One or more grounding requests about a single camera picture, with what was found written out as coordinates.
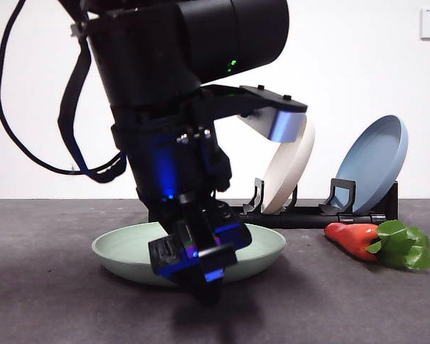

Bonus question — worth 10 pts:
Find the green plate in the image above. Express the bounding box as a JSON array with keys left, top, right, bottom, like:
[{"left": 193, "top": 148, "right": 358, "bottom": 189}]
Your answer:
[{"left": 91, "top": 221, "right": 287, "bottom": 287}]

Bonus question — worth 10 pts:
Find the orange carrot with green leaves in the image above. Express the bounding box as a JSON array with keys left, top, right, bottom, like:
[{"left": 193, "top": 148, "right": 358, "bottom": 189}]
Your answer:
[{"left": 324, "top": 220, "right": 430, "bottom": 272}]

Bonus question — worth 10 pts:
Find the black plate rack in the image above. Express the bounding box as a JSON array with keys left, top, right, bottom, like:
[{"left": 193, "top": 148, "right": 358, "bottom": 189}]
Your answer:
[{"left": 148, "top": 178, "right": 399, "bottom": 230}]

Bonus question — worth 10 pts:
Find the beige plate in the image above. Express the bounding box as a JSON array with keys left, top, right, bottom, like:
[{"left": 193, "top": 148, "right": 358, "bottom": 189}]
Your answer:
[{"left": 260, "top": 120, "right": 316, "bottom": 215}]

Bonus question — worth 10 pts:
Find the blue plate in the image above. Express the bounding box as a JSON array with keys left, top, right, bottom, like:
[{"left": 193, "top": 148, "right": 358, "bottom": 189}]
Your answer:
[{"left": 335, "top": 114, "right": 409, "bottom": 215}]

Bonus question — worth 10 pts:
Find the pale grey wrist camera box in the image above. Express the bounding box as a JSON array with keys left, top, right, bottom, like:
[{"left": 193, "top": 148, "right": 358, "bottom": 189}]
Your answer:
[{"left": 240, "top": 107, "right": 308, "bottom": 143}]

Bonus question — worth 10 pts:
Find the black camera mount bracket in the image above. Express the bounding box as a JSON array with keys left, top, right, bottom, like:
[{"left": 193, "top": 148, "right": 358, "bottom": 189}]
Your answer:
[{"left": 207, "top": 84, "right": 308, "bottom": 121}]

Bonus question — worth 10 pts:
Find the wide black cable sleeve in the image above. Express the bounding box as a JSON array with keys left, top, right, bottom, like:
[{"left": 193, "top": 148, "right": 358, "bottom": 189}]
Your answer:
[{"left": 57, "top": 42, "right": 127, "bottom": 184}]

